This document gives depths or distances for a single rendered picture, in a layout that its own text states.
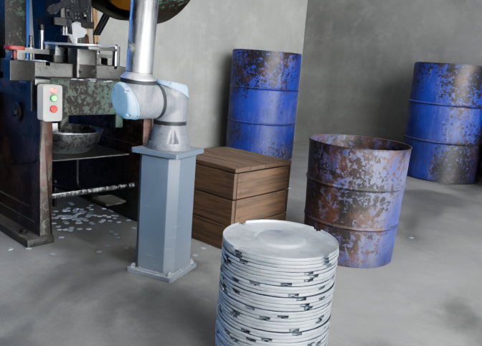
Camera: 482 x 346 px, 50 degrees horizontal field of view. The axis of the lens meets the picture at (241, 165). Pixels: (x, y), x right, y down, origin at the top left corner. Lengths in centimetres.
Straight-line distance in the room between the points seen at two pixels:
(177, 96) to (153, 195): 35
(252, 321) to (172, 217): 65
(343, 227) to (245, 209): 40
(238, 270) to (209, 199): 97
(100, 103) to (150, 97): 63
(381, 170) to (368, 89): 314
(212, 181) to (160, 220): 41
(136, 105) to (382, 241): 110
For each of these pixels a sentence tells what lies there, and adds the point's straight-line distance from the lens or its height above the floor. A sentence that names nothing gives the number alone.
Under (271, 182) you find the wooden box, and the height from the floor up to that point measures 26.
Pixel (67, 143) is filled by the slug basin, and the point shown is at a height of 36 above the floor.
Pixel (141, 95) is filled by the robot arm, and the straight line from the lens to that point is 167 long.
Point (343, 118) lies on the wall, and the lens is 528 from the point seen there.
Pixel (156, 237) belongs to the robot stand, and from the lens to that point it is 183.
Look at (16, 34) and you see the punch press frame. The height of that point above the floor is 81.
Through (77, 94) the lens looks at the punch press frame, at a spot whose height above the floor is 58.
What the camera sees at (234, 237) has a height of 33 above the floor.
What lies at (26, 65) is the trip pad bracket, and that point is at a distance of 211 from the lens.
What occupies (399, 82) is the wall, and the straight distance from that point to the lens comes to 499.
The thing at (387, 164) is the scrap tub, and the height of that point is 42.
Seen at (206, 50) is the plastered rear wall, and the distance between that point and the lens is 456.
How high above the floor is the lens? 75
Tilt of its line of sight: 11 degrees down
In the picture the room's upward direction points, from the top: 4 degrees clockwise
